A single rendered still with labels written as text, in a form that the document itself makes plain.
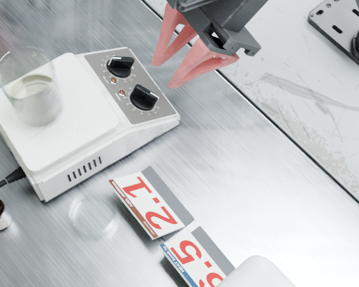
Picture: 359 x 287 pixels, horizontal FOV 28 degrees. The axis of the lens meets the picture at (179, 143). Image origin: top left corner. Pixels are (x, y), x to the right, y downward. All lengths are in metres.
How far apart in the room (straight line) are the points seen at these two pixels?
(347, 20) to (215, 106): 0.22
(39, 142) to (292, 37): 0.38
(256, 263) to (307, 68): 0.76
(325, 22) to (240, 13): 0.29
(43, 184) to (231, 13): 0.29
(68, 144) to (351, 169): 0.35
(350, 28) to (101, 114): 0.37
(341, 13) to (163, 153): 0.32
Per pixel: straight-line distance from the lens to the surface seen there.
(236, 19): 0.74
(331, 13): 1.02
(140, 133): 0.86
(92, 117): 0.83
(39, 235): 0.88
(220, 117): 0.92
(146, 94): 0.87
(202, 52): 0.74
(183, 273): 0.80
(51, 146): 0.82
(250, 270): 0.22
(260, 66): 0.97
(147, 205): 0.85
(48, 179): 0.83
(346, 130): 0.94
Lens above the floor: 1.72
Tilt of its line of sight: 64 degrees down
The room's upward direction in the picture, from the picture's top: 1 degrees counter-clockwise
